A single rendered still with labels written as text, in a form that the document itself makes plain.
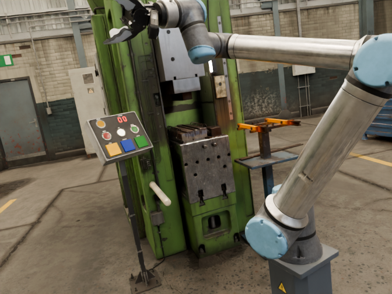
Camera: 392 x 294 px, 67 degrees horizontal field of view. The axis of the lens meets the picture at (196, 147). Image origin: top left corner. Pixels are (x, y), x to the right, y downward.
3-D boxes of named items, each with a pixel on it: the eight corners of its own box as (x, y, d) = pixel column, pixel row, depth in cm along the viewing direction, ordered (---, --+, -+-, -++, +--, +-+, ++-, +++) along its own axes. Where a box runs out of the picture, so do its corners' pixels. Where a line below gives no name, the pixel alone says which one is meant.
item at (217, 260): (259, 255, 224) (259, 254, 224) (187, 282, 206) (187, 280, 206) (235, 234, 261) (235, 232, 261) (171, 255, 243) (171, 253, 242)
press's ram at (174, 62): (216, 74, 219) (208, 16, 211) (165, 81, 207) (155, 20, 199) (196, 78, 258) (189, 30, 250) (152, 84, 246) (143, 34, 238)
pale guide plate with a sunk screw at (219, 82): (227, 96, 237) (224, 74, 234) (216, 98, 234) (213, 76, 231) (226, 96, 239) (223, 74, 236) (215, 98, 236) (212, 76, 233)
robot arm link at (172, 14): (175, 32, 102) (181, 4, 95) (163, 34, 99) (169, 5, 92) (161, 20, 106) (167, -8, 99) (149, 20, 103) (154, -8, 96)
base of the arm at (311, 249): (333, 250, 116) (332, 227, 114) (300, 270, 107) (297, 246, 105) (294, 233, 133) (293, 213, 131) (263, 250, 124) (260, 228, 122)
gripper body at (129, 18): (117, 20, 96) (150, 17, 103) (130, 34, 92) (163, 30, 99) (119, -5, 91) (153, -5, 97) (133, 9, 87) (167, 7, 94)
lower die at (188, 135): (207, 137, 223) (206, 126, 222) (182, 143, 217) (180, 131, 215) (189, 132, 262) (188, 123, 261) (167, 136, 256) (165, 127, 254)
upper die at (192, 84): (200, 90, 216) (199, 76, 214) (174, 94, 210) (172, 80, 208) (182, 91, 255) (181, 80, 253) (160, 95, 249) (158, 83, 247)
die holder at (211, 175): (235, 191, 231) (228, 135, 222) (189, 204, 219) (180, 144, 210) (207, 175, 283) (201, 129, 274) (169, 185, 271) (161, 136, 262)
